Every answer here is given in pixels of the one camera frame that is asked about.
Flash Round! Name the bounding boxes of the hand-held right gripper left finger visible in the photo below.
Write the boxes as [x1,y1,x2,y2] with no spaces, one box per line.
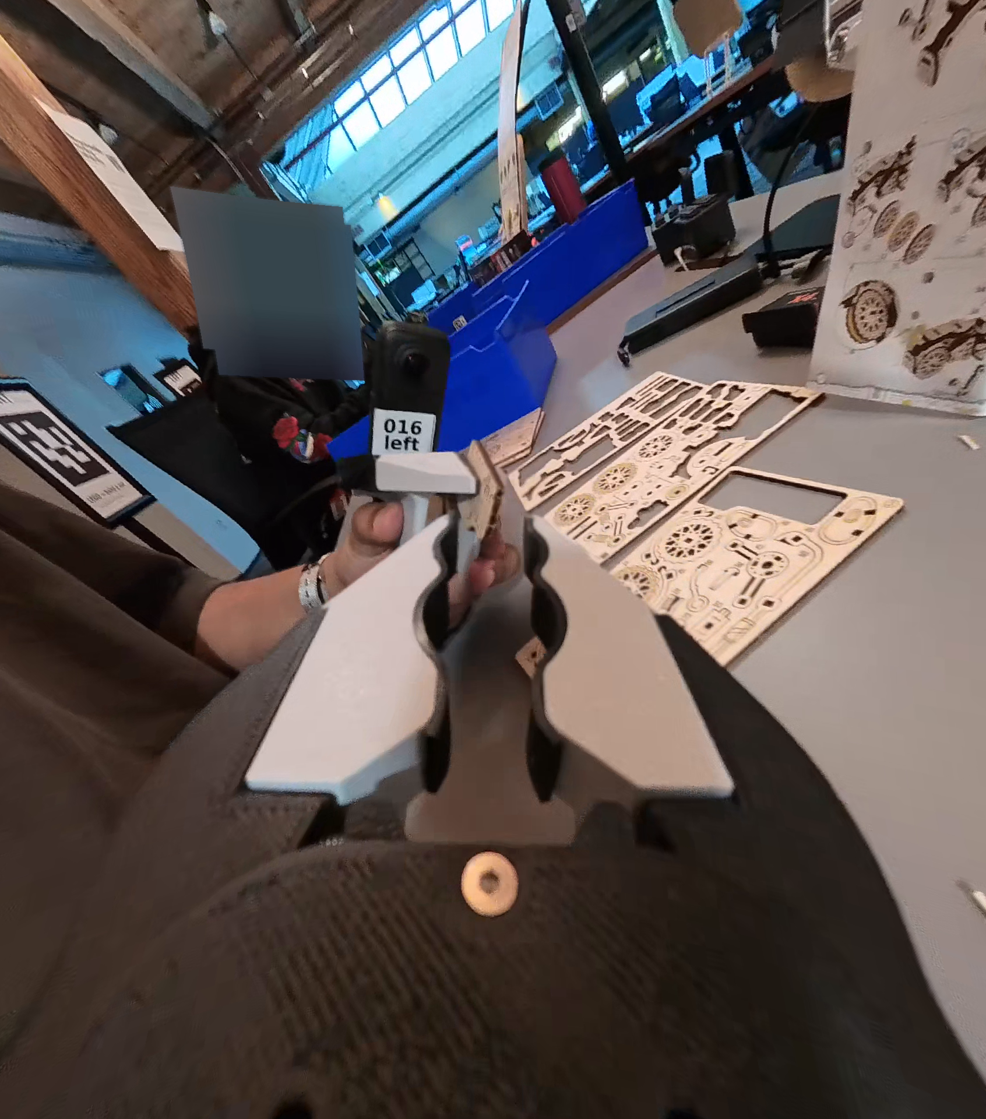
[245,511,461,805]

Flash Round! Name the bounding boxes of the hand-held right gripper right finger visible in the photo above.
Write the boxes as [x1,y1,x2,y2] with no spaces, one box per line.
[524,516,736,804]

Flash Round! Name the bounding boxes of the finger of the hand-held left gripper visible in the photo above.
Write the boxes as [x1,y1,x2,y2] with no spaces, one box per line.
[375,448,480,498]

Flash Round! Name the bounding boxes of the striped small wooden piece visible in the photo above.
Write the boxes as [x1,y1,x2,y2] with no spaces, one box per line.
[465,439,508,540]

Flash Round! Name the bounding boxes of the wooden puzzle sheet many cutouts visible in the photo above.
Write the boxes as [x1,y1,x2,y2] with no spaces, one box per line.
[506,371,826,565]

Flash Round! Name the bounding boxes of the wooden puzzle sheet rectangular window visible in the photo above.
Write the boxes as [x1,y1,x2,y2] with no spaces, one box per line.
[611,467,907,667]

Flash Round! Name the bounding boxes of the person's left forearm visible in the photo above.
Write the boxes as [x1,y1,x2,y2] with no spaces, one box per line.
[194,559,323,674]

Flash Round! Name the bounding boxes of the grey desk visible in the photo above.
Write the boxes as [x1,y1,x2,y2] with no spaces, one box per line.
[493,166,986,1119]

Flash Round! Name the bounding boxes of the person's left hand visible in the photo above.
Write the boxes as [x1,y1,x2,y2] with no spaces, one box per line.
[331,502,522,631]

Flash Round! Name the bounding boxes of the blue plastic bin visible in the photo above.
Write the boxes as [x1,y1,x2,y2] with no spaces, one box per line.
[423,179,650,333]
[327,293,559,491]

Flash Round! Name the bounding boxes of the spare wooden sheet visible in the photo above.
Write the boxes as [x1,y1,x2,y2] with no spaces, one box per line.
[484,409,547,469]

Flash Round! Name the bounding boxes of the red bottle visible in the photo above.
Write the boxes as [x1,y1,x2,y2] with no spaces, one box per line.
[539,153,589,224]

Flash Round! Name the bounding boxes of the black power adapter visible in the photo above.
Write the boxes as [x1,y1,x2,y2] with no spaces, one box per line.
[618,254,765,358]

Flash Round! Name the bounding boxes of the black battery charger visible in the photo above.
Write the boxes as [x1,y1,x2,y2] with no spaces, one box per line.
[650,194,737,268]

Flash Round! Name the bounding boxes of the white paper sign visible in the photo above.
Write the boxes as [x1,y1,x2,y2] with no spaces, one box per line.
[38,98,186,253]

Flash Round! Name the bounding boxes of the framed marker poster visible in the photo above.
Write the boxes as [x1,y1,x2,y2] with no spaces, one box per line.
[0,376,153,527]

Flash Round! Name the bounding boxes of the small black box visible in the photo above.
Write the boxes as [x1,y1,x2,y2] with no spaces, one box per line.
[742,284,828,351]

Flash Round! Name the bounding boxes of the black tablet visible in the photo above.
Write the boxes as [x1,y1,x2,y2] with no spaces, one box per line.
[751,194,844,263]

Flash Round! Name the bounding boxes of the folded instruction booklet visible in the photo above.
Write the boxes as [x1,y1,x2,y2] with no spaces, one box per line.
[808,0,986,416]

